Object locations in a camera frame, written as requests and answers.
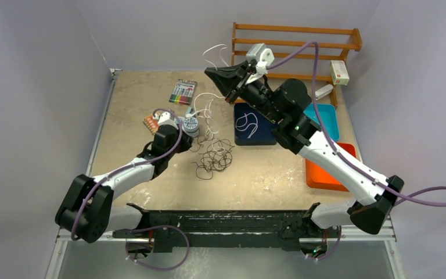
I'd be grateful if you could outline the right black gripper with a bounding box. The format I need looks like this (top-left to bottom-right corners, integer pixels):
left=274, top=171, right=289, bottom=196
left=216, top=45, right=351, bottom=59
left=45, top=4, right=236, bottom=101
left=205, top=61, right=284, bottom=124

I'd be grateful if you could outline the brown cable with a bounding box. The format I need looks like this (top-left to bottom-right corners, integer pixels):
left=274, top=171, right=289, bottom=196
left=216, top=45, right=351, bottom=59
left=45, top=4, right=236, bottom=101
left=190, top=128, right=235, bottom=181

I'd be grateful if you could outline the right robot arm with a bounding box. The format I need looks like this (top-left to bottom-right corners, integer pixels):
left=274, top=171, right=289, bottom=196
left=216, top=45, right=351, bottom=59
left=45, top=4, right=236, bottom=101
left=204, top=62, right=404, bottom=237

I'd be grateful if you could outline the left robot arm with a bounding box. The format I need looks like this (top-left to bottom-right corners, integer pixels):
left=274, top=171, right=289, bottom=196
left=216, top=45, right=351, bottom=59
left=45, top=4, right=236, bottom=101
left=55, top=124, right=193, bottom=243

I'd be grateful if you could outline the cleaning gel jar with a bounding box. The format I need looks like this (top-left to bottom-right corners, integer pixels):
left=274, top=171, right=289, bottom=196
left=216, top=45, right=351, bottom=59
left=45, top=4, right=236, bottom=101
left=182, top=117, right=200, bottom=138

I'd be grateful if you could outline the blue white stapler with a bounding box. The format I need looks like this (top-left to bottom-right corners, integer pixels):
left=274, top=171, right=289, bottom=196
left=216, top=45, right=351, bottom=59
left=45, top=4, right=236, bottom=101
left=185, top=106, right=199, bottom=118

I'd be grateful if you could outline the marker pen pack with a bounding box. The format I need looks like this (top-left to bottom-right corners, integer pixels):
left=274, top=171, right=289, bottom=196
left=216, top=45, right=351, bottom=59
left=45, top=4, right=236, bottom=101
left=169, top=79, right=198, bottom=105

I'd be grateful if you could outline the dark blue tray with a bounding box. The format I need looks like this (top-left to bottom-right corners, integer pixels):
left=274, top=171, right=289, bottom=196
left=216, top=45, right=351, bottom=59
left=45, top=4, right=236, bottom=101
left=233, top=103, right=277, bottom=146

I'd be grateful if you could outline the light blue tray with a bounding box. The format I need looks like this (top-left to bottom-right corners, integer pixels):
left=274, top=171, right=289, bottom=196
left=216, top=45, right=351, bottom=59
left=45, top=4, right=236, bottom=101
left=304, top=103, right=340, bottom=141

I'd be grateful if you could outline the white staples box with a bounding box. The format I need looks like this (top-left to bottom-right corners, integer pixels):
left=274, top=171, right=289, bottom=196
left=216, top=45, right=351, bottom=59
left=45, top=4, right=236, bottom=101
left=330, top=60, right=350, bottom=85

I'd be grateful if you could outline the wooden rack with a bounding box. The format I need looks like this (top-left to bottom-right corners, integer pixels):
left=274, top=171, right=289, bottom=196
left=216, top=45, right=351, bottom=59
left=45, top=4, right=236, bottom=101
left=229, top=22, right=362, bottom=108

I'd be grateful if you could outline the orange tray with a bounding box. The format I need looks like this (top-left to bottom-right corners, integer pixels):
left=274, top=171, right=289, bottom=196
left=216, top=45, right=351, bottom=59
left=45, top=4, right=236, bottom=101
left=304, top=159, right=348, bottom=192

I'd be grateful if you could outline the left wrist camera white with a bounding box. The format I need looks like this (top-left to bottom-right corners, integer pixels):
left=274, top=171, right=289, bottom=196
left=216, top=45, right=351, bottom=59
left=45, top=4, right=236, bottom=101
left=153, top=112, right=178, bottom=127

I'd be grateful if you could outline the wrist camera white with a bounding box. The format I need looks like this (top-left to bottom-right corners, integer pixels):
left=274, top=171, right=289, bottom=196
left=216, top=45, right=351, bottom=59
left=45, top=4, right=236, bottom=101
left=245, top=43, right=275, bottom=85
left=153, top=112, right=178, bottom=127

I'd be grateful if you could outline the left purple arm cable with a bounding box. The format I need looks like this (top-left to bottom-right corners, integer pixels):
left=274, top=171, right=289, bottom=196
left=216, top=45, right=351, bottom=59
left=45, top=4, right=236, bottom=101
left=70, top=108, right=185, bottom=242

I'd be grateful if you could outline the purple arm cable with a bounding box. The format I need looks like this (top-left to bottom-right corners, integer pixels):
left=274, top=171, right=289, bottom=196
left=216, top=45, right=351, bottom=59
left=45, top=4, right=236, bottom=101
left=267, top=41, right=446, bottom=208
left=70, top=108, right=185, bottom=242

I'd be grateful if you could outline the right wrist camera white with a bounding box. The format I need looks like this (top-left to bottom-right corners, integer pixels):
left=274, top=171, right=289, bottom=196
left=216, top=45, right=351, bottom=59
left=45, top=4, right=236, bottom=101
left=245, top=43, right=275, bottom=85

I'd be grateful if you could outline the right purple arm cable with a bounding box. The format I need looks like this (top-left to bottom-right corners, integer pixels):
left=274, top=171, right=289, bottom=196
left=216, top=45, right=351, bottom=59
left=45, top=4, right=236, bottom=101
left=267, top=41, right=446, bottom=208

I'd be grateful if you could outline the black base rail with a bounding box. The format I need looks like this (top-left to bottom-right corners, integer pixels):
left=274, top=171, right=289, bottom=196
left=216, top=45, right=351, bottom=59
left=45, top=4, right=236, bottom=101
left=113, top=209, right=341, bottom=256

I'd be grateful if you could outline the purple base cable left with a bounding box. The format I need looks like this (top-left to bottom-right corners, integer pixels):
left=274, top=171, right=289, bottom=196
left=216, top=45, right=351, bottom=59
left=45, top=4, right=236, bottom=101
left=125, top=224, right=190, bottom=271

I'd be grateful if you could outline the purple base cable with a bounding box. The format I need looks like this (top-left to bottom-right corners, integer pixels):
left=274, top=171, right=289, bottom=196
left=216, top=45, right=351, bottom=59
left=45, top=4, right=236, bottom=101
left=305, top=227, right=343, bottom=263
left=125, top=224, right=190, bottom=271

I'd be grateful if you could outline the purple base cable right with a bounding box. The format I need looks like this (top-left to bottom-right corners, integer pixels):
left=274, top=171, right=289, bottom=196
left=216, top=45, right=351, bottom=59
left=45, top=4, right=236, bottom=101
left=305, top=227, right=343, bottom=263

